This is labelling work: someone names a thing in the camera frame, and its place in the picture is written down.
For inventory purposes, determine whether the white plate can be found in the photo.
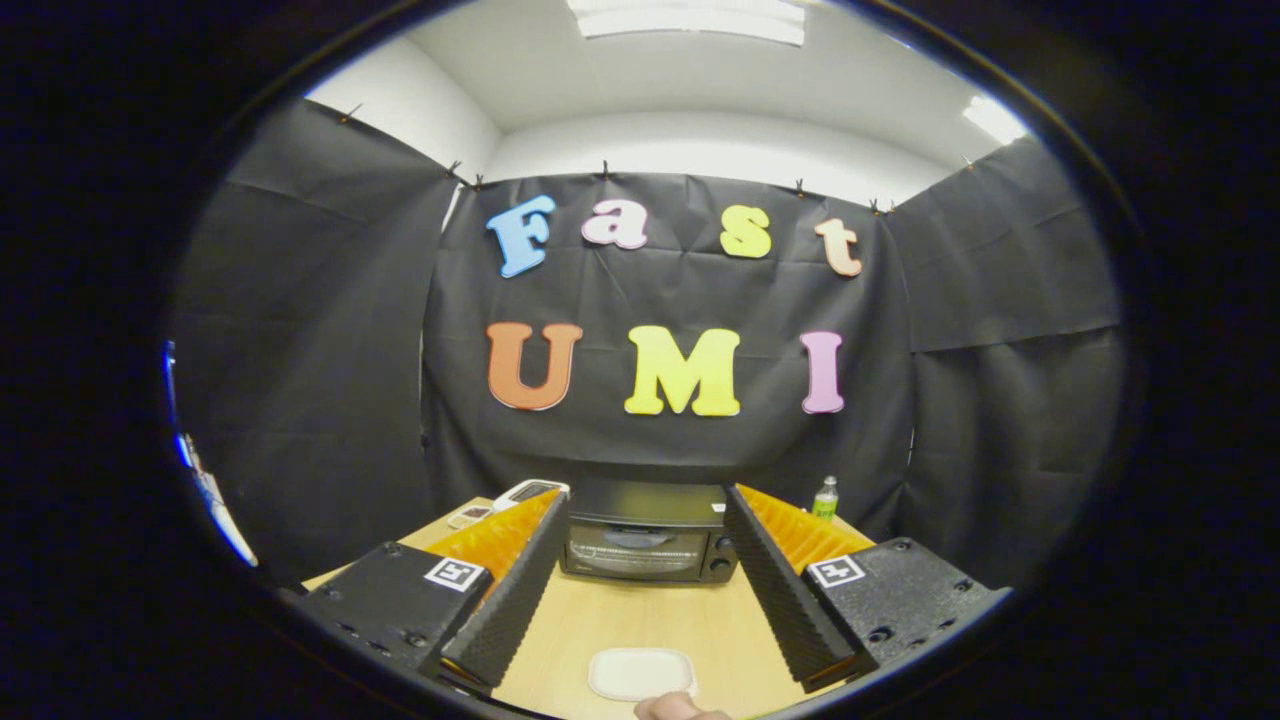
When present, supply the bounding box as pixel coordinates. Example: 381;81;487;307
587;647;698;703

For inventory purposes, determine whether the long ceiling light panel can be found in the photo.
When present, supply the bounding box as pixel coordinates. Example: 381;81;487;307
565;0;807;47

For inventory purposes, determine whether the black toaster oven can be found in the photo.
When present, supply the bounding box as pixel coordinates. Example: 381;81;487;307
560;478;743;585

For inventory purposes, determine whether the white pop-up toaster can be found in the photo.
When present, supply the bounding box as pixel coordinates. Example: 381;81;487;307
490;479;571;513

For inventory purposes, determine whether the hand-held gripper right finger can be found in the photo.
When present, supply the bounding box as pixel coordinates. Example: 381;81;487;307
724;485;1013;696

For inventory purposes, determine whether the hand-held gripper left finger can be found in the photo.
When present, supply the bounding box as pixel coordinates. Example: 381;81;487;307
290;490;571;698

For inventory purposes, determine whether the small ceiling light panel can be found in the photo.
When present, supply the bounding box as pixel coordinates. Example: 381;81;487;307
962;95;1029;146

